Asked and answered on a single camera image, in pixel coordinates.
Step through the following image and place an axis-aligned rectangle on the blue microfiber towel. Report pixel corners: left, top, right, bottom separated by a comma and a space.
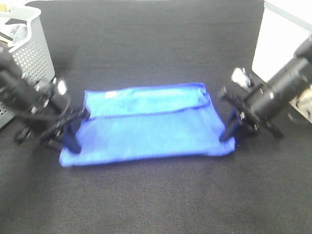
59, 82, 236, 167

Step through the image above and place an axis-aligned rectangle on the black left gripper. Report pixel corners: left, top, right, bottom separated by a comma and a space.
14, 90, 91, 153

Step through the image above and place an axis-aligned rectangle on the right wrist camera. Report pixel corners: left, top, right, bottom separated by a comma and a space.
231, 67, 252, 88

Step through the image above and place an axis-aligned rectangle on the white plastic storage crate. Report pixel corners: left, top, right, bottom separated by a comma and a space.
252, 0, 312, 82

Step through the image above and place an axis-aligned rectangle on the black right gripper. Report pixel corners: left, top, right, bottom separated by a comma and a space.
219, 87, 284, 141

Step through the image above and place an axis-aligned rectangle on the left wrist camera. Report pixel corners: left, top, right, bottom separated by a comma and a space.
52, 78, 67, 96

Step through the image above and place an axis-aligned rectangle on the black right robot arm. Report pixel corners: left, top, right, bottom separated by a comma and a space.
219, 37, 312, 142

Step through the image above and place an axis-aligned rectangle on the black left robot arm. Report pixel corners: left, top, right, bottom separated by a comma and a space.
0, 43, 90, 154

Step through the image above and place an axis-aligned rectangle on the grey towel in basket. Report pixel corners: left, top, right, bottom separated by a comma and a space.
0, 23, 27, 47

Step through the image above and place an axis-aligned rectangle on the grey perforated laundry basket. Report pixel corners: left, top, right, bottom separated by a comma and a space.
0, 5, 56, 129

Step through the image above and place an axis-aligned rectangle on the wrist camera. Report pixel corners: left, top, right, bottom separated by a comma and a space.
52, 78, 67, 96
231, 67, 252, 88

